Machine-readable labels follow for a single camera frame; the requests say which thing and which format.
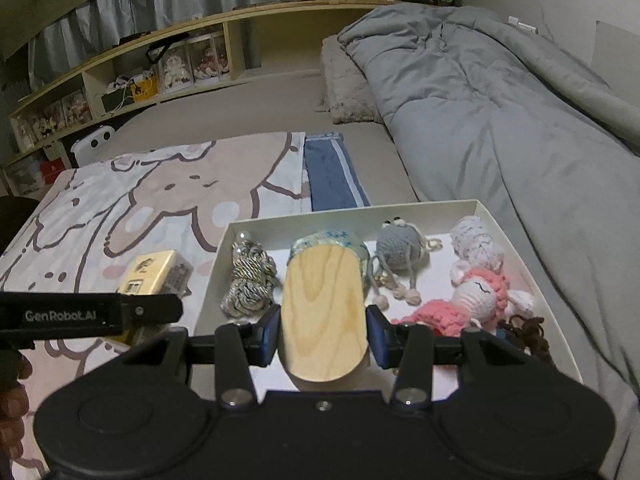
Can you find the small yellow carton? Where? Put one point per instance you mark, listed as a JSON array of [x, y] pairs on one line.
[[150, 270]]

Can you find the blue striped towel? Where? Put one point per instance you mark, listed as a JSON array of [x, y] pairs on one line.
[[330, 175]]

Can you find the oval wooden block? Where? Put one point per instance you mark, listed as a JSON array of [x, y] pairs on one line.
[[322, 310]]

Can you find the dark round object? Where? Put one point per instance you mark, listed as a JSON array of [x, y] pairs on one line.
[[15, 225]]

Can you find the red box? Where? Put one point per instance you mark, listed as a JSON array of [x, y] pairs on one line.
[[52, 171]]

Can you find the floral fabric pouch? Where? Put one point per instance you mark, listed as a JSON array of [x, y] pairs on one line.
[[330, 238]]

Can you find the white cardboard box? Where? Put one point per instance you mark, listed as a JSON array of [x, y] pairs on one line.
[[435, 280]]

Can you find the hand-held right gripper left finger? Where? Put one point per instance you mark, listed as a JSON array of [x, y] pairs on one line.
[[267, 336]]

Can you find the row of figure boxes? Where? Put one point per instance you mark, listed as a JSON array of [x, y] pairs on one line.
[[52, 117]]

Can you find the wooden headboard shelf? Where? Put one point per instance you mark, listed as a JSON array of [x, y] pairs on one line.
[[229, 50]]

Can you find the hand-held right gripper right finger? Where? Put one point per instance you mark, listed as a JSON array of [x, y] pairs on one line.
[[377, 338]]

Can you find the person's left hand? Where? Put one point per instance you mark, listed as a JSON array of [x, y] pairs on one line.
[[12, 400]]

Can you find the white plastic device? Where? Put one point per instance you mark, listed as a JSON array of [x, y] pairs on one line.
[[92, 144]]

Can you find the white crochet toy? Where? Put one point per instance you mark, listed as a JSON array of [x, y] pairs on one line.
[[472, 245]]

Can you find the taupe bed sheet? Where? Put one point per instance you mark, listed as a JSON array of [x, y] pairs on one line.
[[225, 110]]

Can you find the yellow paper bag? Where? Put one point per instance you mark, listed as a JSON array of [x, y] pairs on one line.
[[143, 89]]

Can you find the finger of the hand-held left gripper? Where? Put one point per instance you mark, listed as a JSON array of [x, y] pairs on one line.
[[152, 307]]

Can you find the clear doll display box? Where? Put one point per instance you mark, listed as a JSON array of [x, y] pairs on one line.
[[175, 72], [206, 60]]

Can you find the clear storage bin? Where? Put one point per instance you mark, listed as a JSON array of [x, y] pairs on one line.
[[22, 177]]

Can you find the printed cartoon blanket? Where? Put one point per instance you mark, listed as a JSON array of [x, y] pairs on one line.
[[150, 195]]

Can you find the pink crochet doll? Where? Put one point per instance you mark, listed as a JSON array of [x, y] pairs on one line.
[[480, 295]]

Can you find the beige fluffy pillow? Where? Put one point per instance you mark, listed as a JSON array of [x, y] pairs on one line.
[[345, 85]]

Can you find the grey crochet creature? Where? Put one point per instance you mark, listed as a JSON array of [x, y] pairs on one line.
[[400, 250]]

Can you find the dark green box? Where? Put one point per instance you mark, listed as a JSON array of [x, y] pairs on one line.
[[117, 100]]

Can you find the grey duvet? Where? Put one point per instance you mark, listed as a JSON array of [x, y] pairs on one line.
[[500, 110]]

